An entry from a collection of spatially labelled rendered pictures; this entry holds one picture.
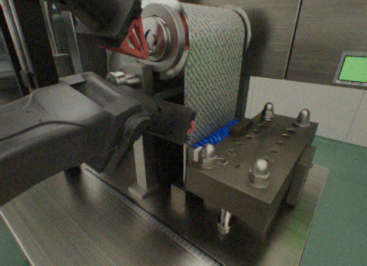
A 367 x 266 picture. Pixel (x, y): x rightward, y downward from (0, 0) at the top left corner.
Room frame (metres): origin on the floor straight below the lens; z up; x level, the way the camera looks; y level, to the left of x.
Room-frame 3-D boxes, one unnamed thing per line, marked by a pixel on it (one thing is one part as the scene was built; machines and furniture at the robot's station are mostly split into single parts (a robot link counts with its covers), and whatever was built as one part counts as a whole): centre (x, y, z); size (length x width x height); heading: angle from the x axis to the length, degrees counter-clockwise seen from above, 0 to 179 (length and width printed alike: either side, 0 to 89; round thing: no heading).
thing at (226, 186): (0.45, -0.20, 1.00); 0.40 x 0.16 x 0.06; 141
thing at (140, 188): (0.43, 0.10, 1.05); 0.06 x 0.05 x 0.31; 141
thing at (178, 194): (0.49, -0.08, 0.92); 0.28 x 0.04 x 0.04; 141
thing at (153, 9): (0.53, -0.03, 1.25); 0.26 x 0.12 x 0.12; 141
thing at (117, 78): (0.40, 0.12, 1.18); 0.04 x 0.02 x 0.04; 51
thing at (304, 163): (0.40, -0.28, 0.96); 0.10 x 0.03 x 0.11; 141
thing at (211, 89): (0.49, -0.08, 1.11); 0.23 x 0.01 x 0.18; 141
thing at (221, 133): (0.48, -0.10, 1.03); 0.21 x 0.04 x 0.03; 141
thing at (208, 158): (0.35, -0.05, 1.05); 0.04 x 0.04 x 0.04
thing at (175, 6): (0.44, 0.04, 1.25); 0.15 x 0.01 x 0.15; 51
